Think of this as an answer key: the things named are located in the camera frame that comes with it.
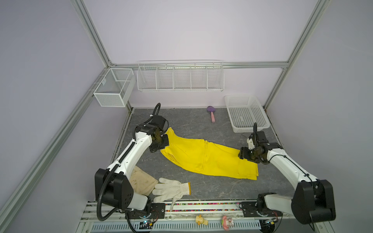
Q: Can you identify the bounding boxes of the yellow trousers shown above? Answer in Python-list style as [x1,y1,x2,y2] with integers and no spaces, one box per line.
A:
[161,128,259,180]

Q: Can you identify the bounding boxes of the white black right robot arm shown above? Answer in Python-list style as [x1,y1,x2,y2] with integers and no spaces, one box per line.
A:
[238,124,336,225]

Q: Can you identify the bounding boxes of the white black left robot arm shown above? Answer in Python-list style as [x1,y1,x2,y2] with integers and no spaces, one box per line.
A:
[94,103,169,221]

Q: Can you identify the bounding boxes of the white plastic perforated basket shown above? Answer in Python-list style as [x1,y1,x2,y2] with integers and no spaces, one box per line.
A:
[224,95,271,133]

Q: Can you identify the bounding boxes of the beige leather work glove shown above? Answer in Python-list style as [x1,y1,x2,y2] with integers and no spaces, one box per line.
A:
[129,166,158,196]

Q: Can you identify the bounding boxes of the white knitted work glove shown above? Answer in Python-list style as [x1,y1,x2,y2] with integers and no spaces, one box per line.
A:
[152,178,191,212]

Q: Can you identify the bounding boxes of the purple pink hair brush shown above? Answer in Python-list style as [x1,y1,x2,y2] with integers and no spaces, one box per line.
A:
[207,106,216,123]

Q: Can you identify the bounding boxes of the pink white plush toy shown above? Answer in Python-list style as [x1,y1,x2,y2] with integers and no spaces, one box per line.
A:
[221,216,234,231]

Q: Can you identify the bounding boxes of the yellow duck toy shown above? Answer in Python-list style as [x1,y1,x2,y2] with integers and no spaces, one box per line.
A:
[195,215,208,226]

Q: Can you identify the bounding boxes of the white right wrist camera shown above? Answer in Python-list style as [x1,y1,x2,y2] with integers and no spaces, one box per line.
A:
[247,138,255,150]

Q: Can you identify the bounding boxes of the long white wire rack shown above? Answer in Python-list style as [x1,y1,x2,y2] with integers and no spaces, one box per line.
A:
[137,60,225,92]

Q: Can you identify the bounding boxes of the small white mesh wire box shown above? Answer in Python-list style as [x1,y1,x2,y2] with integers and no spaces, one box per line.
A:
[93,68,136,107]

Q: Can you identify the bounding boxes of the aluminium frame back top bar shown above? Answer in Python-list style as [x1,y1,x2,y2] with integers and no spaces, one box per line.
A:
[111,60,289,70]

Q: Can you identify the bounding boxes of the aluminium frame bar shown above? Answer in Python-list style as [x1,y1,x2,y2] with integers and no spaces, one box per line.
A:
[111,60,289,70]
[1,68,109,233]

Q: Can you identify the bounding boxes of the aluminium front mounting rail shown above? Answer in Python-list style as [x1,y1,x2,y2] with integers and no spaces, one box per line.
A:
[76,200,334,233]

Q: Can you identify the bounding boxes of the aluminium frame corner post left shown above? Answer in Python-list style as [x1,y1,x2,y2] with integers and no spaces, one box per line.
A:
[71,0,113,67]

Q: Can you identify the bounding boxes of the aluminium frame corner post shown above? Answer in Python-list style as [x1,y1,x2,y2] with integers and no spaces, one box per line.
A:
[263,0,331,112]
[71,0,113,67]

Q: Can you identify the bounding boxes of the aluminium frame corner post right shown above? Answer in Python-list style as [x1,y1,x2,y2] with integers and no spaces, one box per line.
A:
[263,0,331,112]

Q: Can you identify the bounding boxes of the aluminium frame left side bar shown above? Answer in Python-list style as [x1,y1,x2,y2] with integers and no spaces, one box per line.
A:
[1,68,109,233]

